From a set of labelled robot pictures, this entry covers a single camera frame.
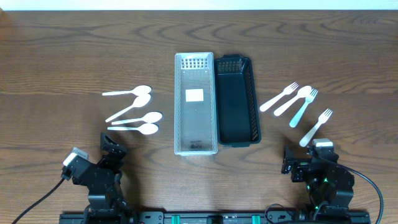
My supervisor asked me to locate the white label sticker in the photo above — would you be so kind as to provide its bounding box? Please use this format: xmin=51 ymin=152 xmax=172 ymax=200
xmin=185 ymin=89 xmax=204 ymax=102

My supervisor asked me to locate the black mounting rail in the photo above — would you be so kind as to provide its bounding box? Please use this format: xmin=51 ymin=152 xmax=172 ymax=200
xmin=58 ymin=211 xmax=371 ymax=224

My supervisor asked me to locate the pale green plastic fork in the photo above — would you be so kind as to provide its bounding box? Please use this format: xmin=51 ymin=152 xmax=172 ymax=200
xmin=289 ymin=88 xmax=318 ymax=128

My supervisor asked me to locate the white plastic fork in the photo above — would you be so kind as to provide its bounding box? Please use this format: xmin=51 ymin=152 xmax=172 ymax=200
xmin=259 ymin=82 xmax=299 ymax=112
xmin=299 ymin=109 xmax=333 ymax=147

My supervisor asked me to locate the black cable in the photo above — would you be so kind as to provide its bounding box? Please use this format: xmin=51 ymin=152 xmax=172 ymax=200
xmin=338 ymin=164 xmax=385 ymax=224
xmin=11 ymin=177 xmax=67 ymax=224

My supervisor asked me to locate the black plastic basket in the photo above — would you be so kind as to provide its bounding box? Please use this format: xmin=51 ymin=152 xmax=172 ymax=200
xmin=214 ymin=54 xmax=261 ymax=147

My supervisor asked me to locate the clear plastic basket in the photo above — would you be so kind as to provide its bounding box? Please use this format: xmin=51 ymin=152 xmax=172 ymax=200
xmin=174 ymin=52 xmax=218 ymax=156

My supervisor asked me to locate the right black cable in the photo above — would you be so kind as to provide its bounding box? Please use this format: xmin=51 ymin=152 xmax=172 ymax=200
xmin=338 ymin=164 xmax=385 ymax=224

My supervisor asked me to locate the left black cable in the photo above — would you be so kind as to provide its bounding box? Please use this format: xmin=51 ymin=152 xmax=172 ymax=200
xmin=11 ymin=177 xmax=67 ymax=224

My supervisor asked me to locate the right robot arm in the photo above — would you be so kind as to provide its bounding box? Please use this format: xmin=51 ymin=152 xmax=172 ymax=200
xmin=281 ymin=146 xmax=354 ymax=220

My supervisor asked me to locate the white plastic spoon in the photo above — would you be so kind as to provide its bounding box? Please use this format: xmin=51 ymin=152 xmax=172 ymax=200
xmin=107 ymin=123 xmax=159 ymax=135
xmin=111 ymin=111 xmax=162 ymax=125
xmin=105 ymin=94 xmax=152 ymax=123
xmin=274 ymin=86 xmax=312 ymax=116
xmin=102 ymin=85 xmax=152 ymax=96

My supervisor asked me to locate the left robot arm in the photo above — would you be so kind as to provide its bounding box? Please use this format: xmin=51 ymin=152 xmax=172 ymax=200
xmin=68 ymin=133 xmax=128 ymax=213

